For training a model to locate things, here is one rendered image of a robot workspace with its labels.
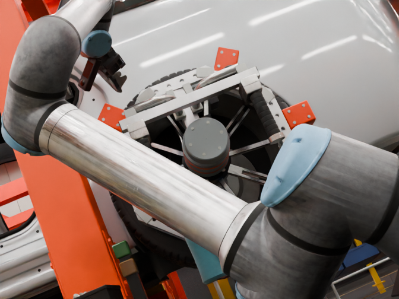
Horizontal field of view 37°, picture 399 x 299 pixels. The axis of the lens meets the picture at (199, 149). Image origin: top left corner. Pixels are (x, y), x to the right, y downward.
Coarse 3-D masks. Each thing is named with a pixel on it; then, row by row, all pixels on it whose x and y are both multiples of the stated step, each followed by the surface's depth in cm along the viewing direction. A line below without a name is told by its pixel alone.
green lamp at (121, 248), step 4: (124, 240) 153; (116, 244) 152; (120, 244) 152; (124, 244) 152; (128, 244) 155; (112, 248) 152; (116, 248) 152; (120, 248) 152; (124, 248) 152; (128, 248) 152; (116, 252) 152; (120, 252) 152; (124, 252) 152; (128, 252) 152; (116, 256) 152; (120, 256) 152; (124, 256) 152
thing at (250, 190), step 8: (232, 160) 239; (240, 160) 239; (248, 160) 239; (224, 168) 233; (248, 168) 238; (232, 176) 232; (232, 184) 232; (240, 184) 236; (248, 184) 236; (256, 184) 236; (240, 192) 235; (248, 192) 235; (256, 192) 235; (248, 200) 234; (256, 200) 234
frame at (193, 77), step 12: (192, 72) 189; (204, 72) 188; (168, 84) 188; (180, 84) 188; (192, 84) 189; (144, 96) 186; (264, 96) 186; (276, 108) 185; (276, 120) 184; (288, 132) 183; (144, 216) 176; (156, 228) 179; (168, 228) 175
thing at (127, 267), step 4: (128, 260) 151; (132, 260) 151; (120, 264) 151; (124, 264) 151; (128, 264) 151; (132, 264) 151; (136, 264) 154; (120, 268) 151; (124, 268) 151; (128, 268) 151; (132, 268) 151; (136, 268) 151; (124, 272) 150; (128, 272) 150; (132, 272) 150; (136, 272) 151; (124, 276) 150
